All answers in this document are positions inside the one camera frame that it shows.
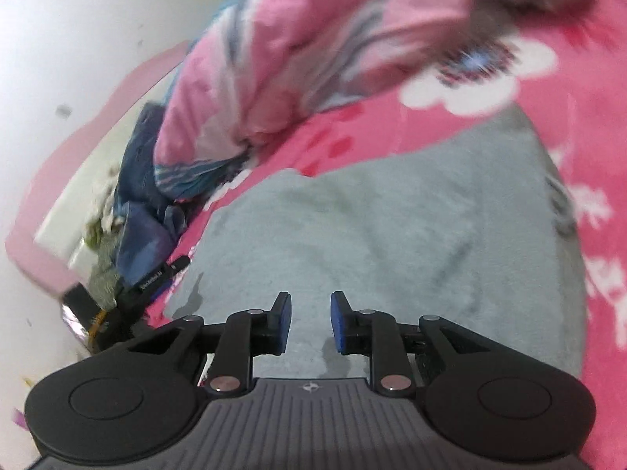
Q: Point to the pink and white headboard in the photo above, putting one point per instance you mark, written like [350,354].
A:
[88,166]

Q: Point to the grey sweatpants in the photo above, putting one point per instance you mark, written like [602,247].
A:
[367,235]

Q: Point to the pink patterned quilt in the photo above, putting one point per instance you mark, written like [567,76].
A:
[294,58]

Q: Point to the pink floral blanket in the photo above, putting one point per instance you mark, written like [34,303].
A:
[588,132]

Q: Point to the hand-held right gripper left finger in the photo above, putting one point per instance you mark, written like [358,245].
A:
[282,320]

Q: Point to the green cloth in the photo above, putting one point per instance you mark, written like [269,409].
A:
[100,254]

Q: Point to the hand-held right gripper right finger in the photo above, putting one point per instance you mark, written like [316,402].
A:
[338,320]

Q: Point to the blue jeans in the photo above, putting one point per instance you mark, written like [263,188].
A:
[142,205]

